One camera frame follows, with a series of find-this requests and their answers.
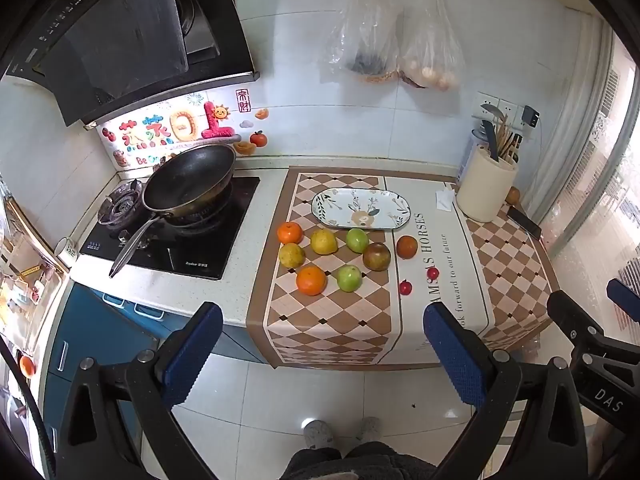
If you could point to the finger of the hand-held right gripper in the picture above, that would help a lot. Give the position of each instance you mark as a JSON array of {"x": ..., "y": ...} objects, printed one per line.
[
  {"x": 623, "y": 297},
  {"x": 567, "y": 310}
]

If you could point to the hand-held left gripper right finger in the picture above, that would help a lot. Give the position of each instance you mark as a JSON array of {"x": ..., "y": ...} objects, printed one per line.
[{"x": 450, "y": 355}]

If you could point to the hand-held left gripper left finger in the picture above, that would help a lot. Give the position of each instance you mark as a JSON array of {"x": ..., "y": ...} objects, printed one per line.
[{"x": 192, "y": 355}]

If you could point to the red cherry tomato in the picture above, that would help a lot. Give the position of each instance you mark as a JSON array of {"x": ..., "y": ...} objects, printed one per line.
[
  {"x": 405, "y": 287},
  {"x": 433, "y": 273}
]

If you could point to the red orange tomato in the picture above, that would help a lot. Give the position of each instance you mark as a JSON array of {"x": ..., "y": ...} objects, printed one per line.
[{"x": 406, "y": 247}]

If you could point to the brown red apple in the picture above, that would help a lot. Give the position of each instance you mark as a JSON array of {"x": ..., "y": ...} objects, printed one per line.
[{"x": 376, "y": 256}]

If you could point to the green apple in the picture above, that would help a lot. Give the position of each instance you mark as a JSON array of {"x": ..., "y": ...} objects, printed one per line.
[
  {"x": 357, "y": 240},
  {"x": 349, "y": 278}
]

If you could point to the orange tangerine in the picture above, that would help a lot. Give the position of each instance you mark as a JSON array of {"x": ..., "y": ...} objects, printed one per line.
[
  {"x": 290, "y": 232},
  {"x": 311, "y": 280}
]

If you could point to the yellow citrus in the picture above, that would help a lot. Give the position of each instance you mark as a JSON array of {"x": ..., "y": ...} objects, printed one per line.
[
  {"x": 291, "y": 255},
  {"x": 323, "y": 241}
]

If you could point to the floral ceramic plate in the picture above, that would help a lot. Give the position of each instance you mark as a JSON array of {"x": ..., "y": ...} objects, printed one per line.
[{"x": 362, "y": 208}]

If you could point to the black smartphone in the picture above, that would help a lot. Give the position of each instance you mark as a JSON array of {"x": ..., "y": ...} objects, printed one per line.
[{"x": 525, "y": 222}]

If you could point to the black gas stove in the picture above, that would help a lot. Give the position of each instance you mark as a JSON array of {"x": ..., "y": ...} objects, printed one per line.
[{"x": 200, "y": 255}]

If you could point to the grey slipper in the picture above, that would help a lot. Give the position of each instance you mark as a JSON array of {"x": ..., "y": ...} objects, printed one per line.
[
  {"x": 318, "y": 432},
  {"x": 370, "y": 427}
]

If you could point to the glass sliding door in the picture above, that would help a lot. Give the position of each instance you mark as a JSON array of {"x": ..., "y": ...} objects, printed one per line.
[{"x": 600, "y": 185}]

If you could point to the small orange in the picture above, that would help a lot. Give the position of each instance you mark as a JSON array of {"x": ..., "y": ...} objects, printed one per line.
[{"x": 513, "y": 195}]

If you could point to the checkered table mat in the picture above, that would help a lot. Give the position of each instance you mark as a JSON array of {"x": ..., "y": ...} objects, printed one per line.
[{"x": 325, "y": 330}]

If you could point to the cream utensil holder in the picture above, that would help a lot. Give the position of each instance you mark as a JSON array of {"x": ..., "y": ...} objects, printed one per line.
[{"x": 485, "y": 185}]

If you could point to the person's legs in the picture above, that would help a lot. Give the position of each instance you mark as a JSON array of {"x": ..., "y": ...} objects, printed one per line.
[{"x": 345, "y": 465}]

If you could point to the white tissue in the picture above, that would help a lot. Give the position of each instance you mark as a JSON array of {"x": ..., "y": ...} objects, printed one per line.
[{"x": 444, "y": 200}]

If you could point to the white cup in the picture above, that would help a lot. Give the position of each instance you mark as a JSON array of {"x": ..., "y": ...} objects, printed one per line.
[{"x": 67, "y": 251}]

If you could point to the round orange ball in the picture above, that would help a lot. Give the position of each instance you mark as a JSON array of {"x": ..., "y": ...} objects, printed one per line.
[{"x": 27, "y": 366}]

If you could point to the black wok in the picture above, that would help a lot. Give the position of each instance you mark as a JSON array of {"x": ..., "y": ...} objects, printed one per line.
[{"x": 190, "y": 180}]

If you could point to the wooden chopsticks bundle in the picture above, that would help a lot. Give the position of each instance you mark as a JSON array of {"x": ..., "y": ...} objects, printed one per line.
[{"x": 507, "y": 142}]

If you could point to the white blue container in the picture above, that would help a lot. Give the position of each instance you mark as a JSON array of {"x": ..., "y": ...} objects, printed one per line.
[{"x": 470, "y": 157}]

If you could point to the cluttered storage rack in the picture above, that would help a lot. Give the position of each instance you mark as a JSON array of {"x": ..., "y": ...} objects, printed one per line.
[{"x": 25, "y": 270}]

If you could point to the black charger plug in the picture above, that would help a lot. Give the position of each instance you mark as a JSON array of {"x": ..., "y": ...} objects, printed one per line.
[{"x": 531, "y": 116}]

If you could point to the clear plastic bag with eggs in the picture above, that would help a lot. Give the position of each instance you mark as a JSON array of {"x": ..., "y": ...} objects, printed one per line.
[{"x": 432, "y": 45}]

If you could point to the clear plastic bag dark contents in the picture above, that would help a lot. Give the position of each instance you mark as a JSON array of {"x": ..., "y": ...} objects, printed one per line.
[{"x": 367, "y": 30}]

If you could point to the black range hood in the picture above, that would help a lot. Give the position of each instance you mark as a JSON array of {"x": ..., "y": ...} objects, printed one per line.
[{"x": 125, "y": 25}]

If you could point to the white wall socket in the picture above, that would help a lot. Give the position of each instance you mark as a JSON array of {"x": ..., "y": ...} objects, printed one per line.
[{"x": 500, "y": 105}]

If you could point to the colourful wall stickers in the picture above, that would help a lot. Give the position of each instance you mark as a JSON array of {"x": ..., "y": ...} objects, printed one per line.
[{"x": 175, "y": 127}]

